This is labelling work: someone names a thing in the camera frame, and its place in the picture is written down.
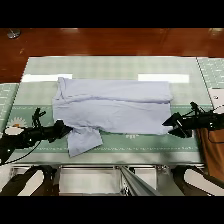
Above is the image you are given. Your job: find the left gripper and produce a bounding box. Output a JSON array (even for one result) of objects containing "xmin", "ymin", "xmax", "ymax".
[{"xmin": 48, "ymin": 119, "xmax": 73, "ymax": 144}]

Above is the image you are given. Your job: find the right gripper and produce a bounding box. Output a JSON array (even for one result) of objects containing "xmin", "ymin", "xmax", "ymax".
[{"xmin": 161, "ymin": 112, "xmax": 202, "ymax": 139}]

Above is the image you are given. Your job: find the light blue T-shirt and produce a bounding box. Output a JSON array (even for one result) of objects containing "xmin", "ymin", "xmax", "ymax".
[{"xmin": 51, "ymin": 76, "xmax": 175, "ymax": 158}]

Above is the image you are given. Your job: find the black cable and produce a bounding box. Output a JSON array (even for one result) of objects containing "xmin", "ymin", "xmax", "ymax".
[
  {"xmin": 207, "ymin": 128, "xmax": 224, "ymax": 145},
  {"xmin": 0, "ymin": 139, "xmax": 43, "ymax": 166}
]

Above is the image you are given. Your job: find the silver frame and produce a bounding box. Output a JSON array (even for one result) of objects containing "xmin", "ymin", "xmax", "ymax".
[{"xmin": 0, "ymin": 162, "xmax": 224, "ymax": 197}]

